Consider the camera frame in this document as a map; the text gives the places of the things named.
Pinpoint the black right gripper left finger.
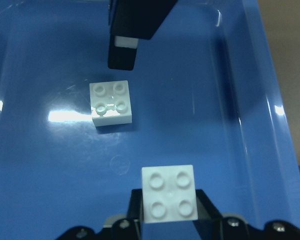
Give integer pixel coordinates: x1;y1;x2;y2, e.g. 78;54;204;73
111;188;143;240

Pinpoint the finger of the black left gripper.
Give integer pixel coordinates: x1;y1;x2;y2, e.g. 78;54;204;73
107;35;139;70
109;0;177;40

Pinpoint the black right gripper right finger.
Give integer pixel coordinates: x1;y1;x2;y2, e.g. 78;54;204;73
193;189;248;240

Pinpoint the blue plastic tray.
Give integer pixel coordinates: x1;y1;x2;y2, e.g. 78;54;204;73
0;0;300;240

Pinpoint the white block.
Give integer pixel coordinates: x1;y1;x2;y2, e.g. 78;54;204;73
89;80;132;127
141;164;198;224

